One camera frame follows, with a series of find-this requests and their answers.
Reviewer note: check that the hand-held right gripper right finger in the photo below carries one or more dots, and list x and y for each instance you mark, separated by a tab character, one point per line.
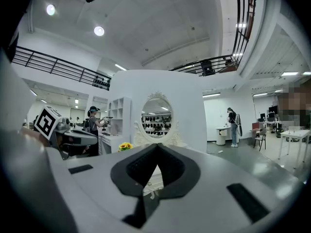
213	178

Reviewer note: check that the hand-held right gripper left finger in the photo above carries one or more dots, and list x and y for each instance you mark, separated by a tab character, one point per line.
97	178

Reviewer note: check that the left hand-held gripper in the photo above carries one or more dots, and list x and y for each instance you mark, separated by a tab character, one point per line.
47	122

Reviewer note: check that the person's left forearm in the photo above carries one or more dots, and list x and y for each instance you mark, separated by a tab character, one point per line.
31	136

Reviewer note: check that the white cubby shelf unit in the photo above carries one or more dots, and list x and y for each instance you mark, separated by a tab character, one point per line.
120	120

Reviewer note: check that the yellow sunflower bouquet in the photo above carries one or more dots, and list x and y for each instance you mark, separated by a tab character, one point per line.
125	145

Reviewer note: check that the grey chair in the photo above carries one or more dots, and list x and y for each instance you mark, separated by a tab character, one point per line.
260	137

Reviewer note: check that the red board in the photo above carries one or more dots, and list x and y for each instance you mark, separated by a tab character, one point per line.
257	125

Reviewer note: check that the black railing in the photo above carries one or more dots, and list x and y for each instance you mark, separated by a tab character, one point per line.
240	33
60	67

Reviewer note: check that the long ceiling light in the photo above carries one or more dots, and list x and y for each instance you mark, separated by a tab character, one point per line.
289	73
211	94
260	94

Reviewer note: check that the round ceiling light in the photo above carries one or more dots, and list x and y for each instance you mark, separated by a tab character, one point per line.
50	9
99	30

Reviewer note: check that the white cylindrical pedestal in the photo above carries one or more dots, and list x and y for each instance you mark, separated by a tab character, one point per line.
222	135

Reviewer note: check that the oval mirror ornate white frame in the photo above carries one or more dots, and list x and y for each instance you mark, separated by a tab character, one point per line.
156	120

